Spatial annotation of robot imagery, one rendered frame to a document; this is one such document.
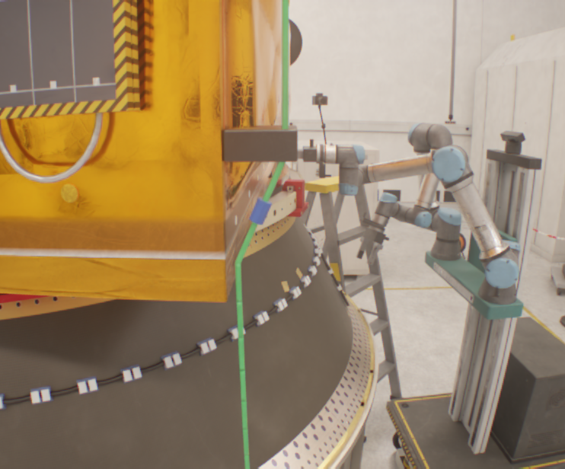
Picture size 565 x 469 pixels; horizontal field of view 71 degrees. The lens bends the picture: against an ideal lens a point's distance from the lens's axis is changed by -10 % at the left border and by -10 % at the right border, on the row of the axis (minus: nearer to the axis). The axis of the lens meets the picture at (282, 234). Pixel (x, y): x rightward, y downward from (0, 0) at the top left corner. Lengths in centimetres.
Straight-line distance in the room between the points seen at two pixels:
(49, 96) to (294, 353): 82
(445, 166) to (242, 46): 117
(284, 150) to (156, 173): 12
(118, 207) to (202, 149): 10
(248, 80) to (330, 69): 826
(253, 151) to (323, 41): 836
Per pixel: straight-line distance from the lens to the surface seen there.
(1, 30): 44
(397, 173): 175
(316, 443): 107
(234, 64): 44
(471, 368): 245
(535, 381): 218
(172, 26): 42
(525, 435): 238
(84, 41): 40
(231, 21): 44
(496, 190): 212
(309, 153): 162
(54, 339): 83
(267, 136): 40
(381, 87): 884
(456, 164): 154
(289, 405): 103
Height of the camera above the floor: 194
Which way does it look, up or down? 16 degrees down
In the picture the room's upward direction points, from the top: straight up
